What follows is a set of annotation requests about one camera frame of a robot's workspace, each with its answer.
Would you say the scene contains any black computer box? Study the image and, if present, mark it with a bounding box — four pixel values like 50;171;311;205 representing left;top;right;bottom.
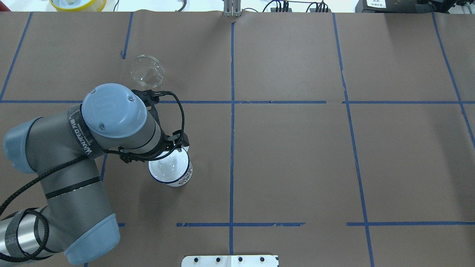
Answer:
355;0;453;14

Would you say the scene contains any aluminium frame post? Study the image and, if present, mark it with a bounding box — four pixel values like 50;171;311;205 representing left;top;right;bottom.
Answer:
223;0;242;17

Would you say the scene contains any yellow tape roll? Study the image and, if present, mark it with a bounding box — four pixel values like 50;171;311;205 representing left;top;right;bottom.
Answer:
49;0;107;12

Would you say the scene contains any far black camera cable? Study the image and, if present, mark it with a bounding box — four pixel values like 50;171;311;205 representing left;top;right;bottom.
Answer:
0;90;185;262

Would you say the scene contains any white enamel mug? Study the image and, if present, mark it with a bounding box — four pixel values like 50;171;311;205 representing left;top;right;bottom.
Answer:
148;145;193;187

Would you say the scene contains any white camera stand column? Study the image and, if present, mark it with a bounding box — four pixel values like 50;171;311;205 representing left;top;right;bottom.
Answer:
181;254;279;267

